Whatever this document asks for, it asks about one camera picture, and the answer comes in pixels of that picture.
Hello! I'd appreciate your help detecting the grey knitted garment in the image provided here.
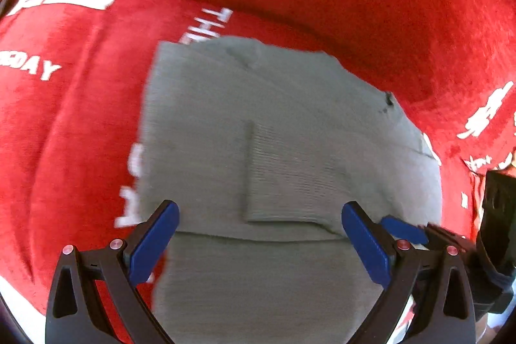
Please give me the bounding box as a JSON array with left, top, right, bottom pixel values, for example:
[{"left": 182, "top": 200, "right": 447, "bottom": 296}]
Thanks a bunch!
[{"left": 135, "top": 37, "right": 444, "bottom": 344}]

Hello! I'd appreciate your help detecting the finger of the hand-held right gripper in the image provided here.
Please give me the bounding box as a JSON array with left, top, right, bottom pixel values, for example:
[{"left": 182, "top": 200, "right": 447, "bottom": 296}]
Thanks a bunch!
[{"left": 381, "top": 216, "right": 478, "bottom": 254}]

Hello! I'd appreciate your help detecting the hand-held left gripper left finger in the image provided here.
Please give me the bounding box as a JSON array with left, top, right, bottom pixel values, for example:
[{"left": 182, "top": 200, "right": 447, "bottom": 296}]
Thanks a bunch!
[{"left": 44, "top": 200, "right": 180, "bottom": 344}]

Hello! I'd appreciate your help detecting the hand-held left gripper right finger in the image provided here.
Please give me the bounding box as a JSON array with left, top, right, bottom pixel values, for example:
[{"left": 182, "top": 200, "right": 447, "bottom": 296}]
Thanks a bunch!
[{"left": 341, "top": 201, "right": 477, "bottom": 344}]

